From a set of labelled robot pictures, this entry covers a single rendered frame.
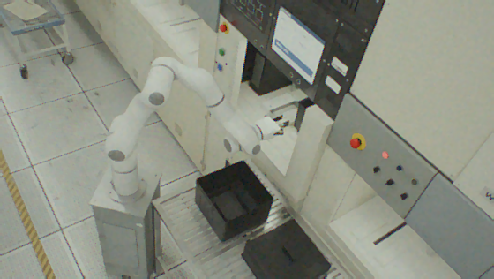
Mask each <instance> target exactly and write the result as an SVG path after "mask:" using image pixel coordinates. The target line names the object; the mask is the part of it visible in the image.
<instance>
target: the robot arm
mask: <svg viewBox="0 0 494 279"><path fill-rule="evenodd" d="M174 80H176V81H179V82H181V84H183V85H184V86H185V87H187V88H188V89H189V90H191V91H192V92H195V93H196V94H197V95H198V96H199V97H200V99H201V101H202V102H203V103H204V104H205V106H206V107H207V109H208V110H209V112H210V113H211V115H212V116H213V118H214V120H216V121H217V123H218V124H219V125H220V126H221V127H223V129H224V130H226V131H228V133H229V134H228V135H227V136H225V137H224V138H223V146H224V147H225V148H226V150H227V151H228V153H230V154H233V153H237V152H240V151H242V152H244V153H247V155H252V156H253V155H257V154H258V153H260V148H261V146H260V141H261V140H269V139H273V138H274V137H277V136H279V135H284V127H286V126H288V123H289V120H287V121H285V122H283V123H282V124H276V123H275V122H277V121H280V120H282V119H283V114H282V115H279V116H273V117H272V116H264V117H263V118H261V119H260V120H258V121H256V123H254V124H251V125H249V124H247V122H246V121H245V120H243V119H242V117H241V116H238V115H237V113H236V112H235V111H234V110H233V107H232V106H231V104H230V103H229V101H228V98H227V96H225V94H224V93H223V91H222V90H221V88H220V87H219V84H218V82H217V81H216V80H215V78H214V77H213V75H212V73H210V72H209V71H208V70H206V69H201V68H196V67H190V66H188V65H185V64H181V63H180V62H178V61H177V60H176V59H174V58H172V57H158V58H157V59H154V61H153V63H152V64H151V67H150V69H149V72H148V78H147V81H146V84H145V86H144V89H143V91H142V92H141V93H138V94H136V95H135V97H134V98H133V99H132V101H131V102H130V105H129V106H128V108H127V109H126V111H125V113H124V114H122V115H119V116H116V118H115V119H114V120H113V121H112V123H111V126H110V129H109V133H108V135H107V140H106V143H105V153H106V154H107V157H108V158H110V161H111V171H112V178H111V179H110V180H109V182H108V184H107V193H108V196H109V197H110V198H111V199H112V200H114V201H116V202H119V203H123V204H127V203H132V202H134V201H135V200H139V199H140V198H141V197H142V196H143V195H144V193H145V190H146V181H145V180H144V178H143V177H142V176H140V175H139V174H138V160H137V153H138V140H139V136H140V134H141V133H142V132H143V130H144V127H145V125H146V123H147V122H148V120H149V118H150V117H151V116H152V115H153V113H154V112H155V111H156V110H157V109H162V107H163V106H165V105H166V104H167V101H168V99H169V97H170V96H171V93H172V86H173V82H174ZM274 121H275V122H274Z"/></svg>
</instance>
